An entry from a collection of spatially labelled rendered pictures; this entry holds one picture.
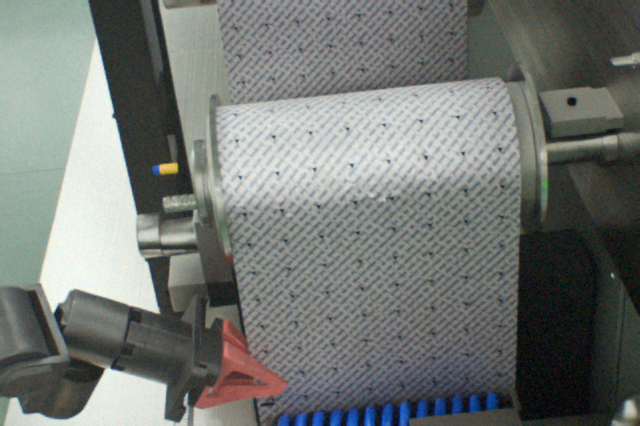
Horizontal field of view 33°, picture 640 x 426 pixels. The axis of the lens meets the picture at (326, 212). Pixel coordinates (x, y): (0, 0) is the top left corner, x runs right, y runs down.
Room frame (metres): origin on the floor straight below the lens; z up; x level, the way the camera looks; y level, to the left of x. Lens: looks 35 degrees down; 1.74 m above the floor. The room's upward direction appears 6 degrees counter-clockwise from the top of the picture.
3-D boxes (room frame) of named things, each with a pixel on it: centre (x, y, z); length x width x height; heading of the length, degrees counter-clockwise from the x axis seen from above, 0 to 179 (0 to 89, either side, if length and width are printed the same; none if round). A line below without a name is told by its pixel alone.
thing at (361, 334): (0.70, -0.04, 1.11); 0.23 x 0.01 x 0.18; 91
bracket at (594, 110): (0.76, -0.22, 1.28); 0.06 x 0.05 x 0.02; 91
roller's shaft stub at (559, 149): (0.76, -0.21, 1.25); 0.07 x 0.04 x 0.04; 91
